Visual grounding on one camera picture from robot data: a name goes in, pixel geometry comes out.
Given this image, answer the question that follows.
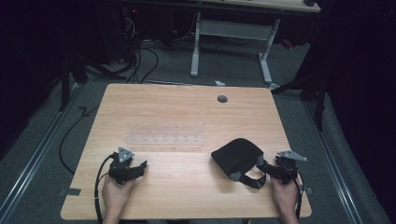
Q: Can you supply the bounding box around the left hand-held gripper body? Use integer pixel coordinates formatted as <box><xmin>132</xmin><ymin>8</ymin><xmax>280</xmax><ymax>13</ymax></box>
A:
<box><xmin>107</xmin><ymin>147</ymin><xmax>135</xmax><ymax>186</ymax></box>

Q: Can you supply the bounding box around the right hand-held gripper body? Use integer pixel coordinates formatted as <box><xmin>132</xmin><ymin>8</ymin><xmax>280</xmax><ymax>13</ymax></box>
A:
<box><xmin>273</xmin><ymin>150</ymin><xmax>308</xmax><ymax>185</ymax></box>

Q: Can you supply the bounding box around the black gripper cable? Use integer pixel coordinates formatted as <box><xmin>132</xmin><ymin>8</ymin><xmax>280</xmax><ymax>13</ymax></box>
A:
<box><xmin>281</xmin><ymin>161</ymin><xmax>305</xmax><ymax>220</ymax></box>
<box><xmin>93</xmin><ymin>154</ymin><xmax>116</xmax><ymax>224</ymax></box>

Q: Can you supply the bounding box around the metal floor rail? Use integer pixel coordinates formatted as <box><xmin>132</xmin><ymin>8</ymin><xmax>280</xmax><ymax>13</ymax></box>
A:
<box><xmin>0</xmin><ymin>81</ymin><xmax>84</xmax><ymax>217</ymax></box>
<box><xmin>302</xmin><ymin>100</ymin><xmax>364</xmax><ymax>224</ymax></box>

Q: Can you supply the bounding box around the bundle of black cables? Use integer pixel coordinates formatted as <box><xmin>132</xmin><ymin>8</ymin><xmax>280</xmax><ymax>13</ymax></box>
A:
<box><xmin>120</xmin><ymin>15</ymin><xmax>160</xmax><ymax>85</ymax></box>

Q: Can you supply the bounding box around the white-framed wooden desk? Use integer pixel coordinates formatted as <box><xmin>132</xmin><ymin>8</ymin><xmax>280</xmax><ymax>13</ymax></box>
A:
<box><xmin>190</xmin><ymin>0</ymin><xmax>321</xmax><ymax>86</ymax></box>

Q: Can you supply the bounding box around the person's right hand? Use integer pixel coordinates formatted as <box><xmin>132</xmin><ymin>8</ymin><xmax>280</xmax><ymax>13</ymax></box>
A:
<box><xmin>270</xmin><ymin>175</ymin><xmax>303</xmax><ymax>218</ymax></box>

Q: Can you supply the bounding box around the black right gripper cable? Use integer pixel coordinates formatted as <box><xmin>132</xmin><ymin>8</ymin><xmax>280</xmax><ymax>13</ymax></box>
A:
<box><xmin>281</xmin><ymin>161</ymin><xmax>305</xmax><ymax>220</ymax></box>

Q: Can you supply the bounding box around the black floor cable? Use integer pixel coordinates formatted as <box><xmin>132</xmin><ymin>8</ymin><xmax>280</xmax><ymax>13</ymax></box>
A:
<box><xmin>58</xmin><ymin>105</ymin><xmax>101</xmax><ymax>175</ymax></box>

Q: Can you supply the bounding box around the person's left hand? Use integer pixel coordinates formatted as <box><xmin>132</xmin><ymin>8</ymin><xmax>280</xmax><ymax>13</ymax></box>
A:
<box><xmin>101</xmin><ymin>175</ymin><xmax>137</xmax><ymax>218</ymax></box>

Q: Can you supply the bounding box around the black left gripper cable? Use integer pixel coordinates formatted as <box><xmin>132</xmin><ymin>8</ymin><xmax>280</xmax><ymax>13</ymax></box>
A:
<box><xmin>93</xmin><ymin>154</ymin><xmax>116</xmax><ymax>224</ymax></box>

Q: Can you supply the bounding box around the clear acrylic rack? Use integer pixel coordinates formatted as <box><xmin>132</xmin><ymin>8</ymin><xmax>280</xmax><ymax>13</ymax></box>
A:
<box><xmin>127</xmin><ymin>121</ymin><xmax>206</xmax><ymax>147</ymax></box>

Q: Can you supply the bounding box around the black metal stand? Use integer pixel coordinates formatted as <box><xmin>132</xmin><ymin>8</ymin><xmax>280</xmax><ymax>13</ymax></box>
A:
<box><xmin>270</xmin><ymin>62</ymin><xmax>330</xmax><ymax>133</ymax></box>
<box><xmin>58</xmin><ymin>49</ymin><xmax>127</xmax><ymax>112</ymax></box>

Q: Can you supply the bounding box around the black cloth pouch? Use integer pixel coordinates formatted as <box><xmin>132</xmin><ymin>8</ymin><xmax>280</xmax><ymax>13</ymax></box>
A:
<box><xmin>210</xmin><ymin>137</ymin><xmax>268</xmax><ymax>190</ymax></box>

